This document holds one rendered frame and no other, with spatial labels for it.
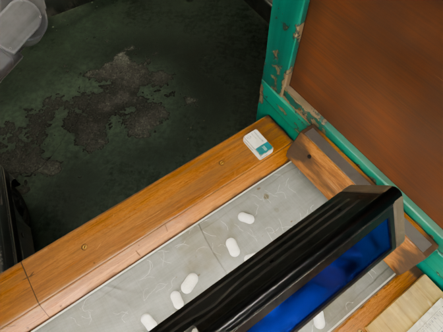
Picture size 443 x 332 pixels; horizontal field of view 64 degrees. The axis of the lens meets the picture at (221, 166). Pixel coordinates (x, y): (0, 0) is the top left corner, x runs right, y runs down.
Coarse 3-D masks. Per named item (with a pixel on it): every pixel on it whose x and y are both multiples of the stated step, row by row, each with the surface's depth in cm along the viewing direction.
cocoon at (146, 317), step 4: (144, 316) 60; (148, 316) 61; (144, 320) 60; (148, 320) 60; (152, 320) 60; (144, 324) 60; (148, 324) 60; (152, 324) 60; (156, 324) 60; (148, 328) 60
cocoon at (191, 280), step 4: (188, 276) 64; (192, 276) 63; (196, 276) 64; (188, 280) 63; (192, 280) 63; (196, 280) 64; (184, 284) 63; (188, 284) 63; (192, 284) 63; (184, 288) 63; (188, 288) 63; (192, 288) 63; (184, 292) 63; (188, 292) 63
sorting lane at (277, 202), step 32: (256, 192) 74; (288, 192) 74; (320, 192) 74; (224, 224) 71; (256, 224) 71; (288, 224) 71; (160, 256) 67; (192, 256) 67; (224, 256) 67; (128, 288) 64; (160, 288) 64; (352, 288) 64; (64, 320) 62; (96, 320) 62; (128, 320) 62; (160, 320) 62
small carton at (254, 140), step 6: (252, 132) 76; (258, 132) 76; (246, 138) 75; (252, 138) 75; (258, 138) 75; (264, 138) 75; (246, 144) 77; (252, 144) 74; (258, 144) 74; (264, 144) 74; (270, 144) 75; (252, 150) 75; (258, 150) 74; (264, 150) 74; (270, 150) 74; (258, 156) 74; (264, 156) 75
